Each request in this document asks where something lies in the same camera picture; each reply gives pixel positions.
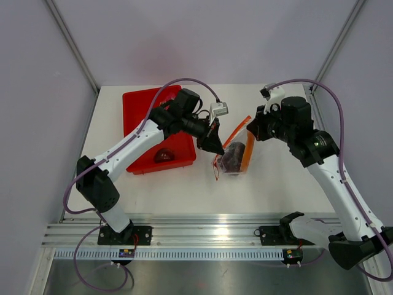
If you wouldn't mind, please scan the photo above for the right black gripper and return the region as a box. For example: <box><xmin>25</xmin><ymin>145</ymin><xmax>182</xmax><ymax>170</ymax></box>
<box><xmin>248</xmin><ymin>103</ymin><xmax>295</xmax><ymax>144</ymax></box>

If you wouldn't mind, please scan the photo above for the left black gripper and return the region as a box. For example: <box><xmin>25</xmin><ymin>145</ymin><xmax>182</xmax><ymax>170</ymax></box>
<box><xmin>181</xmin><ymin>114</ymin><xmax>224</xmax><ymax>155</ymax></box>

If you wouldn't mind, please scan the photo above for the dark red grape bunch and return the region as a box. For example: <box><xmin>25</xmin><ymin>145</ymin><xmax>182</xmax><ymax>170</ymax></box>
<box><xmin>217</xmin><ymin>150</ymin><xmax>242</xmax><ymax>173</ymax></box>

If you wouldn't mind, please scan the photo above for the dark plum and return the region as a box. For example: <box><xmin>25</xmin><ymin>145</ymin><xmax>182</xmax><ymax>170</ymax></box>
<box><xmin>228</xmin><ymin>141</ymin><xmax>246</xmax><ymax>158</ymax></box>

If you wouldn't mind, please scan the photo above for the clear orange zip top bag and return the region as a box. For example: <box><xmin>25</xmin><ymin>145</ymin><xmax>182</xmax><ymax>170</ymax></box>
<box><xmin>212</xmin><ymin>116</ymin><xmax>255</xmax><ymax>181</ymax></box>

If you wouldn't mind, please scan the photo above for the red apple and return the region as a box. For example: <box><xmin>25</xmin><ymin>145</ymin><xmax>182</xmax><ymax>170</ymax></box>
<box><xmin>154</xmin><ymin>147</ymin><xmax>176</xmax><ymax>163</ymax></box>

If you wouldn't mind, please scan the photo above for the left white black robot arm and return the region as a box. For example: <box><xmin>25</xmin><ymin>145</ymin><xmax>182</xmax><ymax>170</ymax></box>
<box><xmin>76</xmin><ymin>88</ymin><xmax>228</xmax><ymax>245</ymax></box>

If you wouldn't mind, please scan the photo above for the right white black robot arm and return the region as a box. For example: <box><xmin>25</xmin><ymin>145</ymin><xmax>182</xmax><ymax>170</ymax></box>
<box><xmin>247</xmin><ymin>96</ymin><xmax>392</xmax><ymax>270</ymax></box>

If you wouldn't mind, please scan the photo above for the pink dragon fruit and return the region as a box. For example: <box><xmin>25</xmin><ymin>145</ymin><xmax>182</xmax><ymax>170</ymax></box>
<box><xmin>159</xmin><ymin>94</ymin><xmax>176</xmax><ymax>108</ymax></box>

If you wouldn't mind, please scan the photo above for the red plastic tray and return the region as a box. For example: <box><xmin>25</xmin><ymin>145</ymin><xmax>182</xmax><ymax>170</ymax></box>
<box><xmin>122</xmin><ymin>88</ymin><xmax>196</xmax><ymax>175</ymax></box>

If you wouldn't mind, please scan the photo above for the right small circuit board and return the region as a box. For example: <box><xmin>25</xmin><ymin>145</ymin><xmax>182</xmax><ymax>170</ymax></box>
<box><xmin>284</xmin><ymin>250</ymin><xmax>303</xmax><ymax>260</ymax></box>

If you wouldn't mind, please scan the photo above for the small circuit board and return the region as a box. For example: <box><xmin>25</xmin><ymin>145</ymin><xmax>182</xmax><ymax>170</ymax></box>
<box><xmin>284</xmin><ymin>250</ymin><xmax>303</xmax><ymax>260</ymax></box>
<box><xmin>119</xmin><ymin>249</ymin><xmax>135</xmax><ymax>258</ymax></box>

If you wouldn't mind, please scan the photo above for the left small circuit board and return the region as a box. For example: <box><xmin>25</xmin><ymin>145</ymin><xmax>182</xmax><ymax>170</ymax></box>
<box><xmin>119</xmin><ymin>249</ymin><xmax>135</xmax><ymax>258</ymax></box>

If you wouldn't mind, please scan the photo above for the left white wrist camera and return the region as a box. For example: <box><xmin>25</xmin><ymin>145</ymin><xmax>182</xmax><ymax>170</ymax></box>
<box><xmin>209</xmin><ymin>102</ymin><xmax>228</xmax><ymax>125</ymax></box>

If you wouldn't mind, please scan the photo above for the aluminium mounting rail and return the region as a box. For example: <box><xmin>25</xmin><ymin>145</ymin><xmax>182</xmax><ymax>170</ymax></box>
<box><xmin>41</xmin><ymin>214</ymin><xmax>344</xmax><ymax>247</ymax></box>

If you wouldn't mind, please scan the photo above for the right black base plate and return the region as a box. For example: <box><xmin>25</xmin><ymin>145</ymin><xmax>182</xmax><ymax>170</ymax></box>
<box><xmin>254</xmin><ymin>226</ymin><xmax>314</xmax><ymax>246</ymax></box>

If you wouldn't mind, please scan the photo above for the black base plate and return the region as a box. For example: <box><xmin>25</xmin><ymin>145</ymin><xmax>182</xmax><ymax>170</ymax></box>
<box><xmin>97</xmin><ymin>225</ymin><xmax>153</xmax><ymax>246</ymax></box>
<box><xmin>254</xmin><ymin>226</ymin><xmax>314</xmax><ymax>246</ymax></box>

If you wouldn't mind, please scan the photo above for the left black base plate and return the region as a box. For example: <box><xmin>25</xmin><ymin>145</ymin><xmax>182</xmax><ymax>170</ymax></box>
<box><xmin>97</xmin><ymin>225</ymin><xmax>153</xmax><ymax>246</ymax></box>

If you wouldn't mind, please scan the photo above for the right aluminium corner post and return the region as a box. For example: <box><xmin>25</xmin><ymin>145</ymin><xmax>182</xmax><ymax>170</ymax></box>
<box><xmin>314</xmin><ymin>0</ymin><xmax>368</xmax><ymax>82</ymax></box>

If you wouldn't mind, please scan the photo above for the aluminium corner post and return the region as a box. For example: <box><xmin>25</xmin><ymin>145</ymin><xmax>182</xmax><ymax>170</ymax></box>
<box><xmin>42</xmin><ymin>0</ymin><xmax>100</xmax><ymax>97</ymax></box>
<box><xmin>314</xmin><ymin>0</ymin><xmax>368</xmax><ymax>82</ymax></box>

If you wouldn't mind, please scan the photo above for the white slotted cable duct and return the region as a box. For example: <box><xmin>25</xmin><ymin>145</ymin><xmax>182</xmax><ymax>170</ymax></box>
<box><xmin>54</xmin><ymin>248</ymin><xmax>284</xmax><ymax>261</ymax></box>

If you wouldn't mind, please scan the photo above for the left aluminium corner post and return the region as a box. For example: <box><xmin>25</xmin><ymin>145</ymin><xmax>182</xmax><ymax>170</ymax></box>
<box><xmin>42</xmin><ymin>0</ymin><xmax>100</xmax><ymax>97</ymax></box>

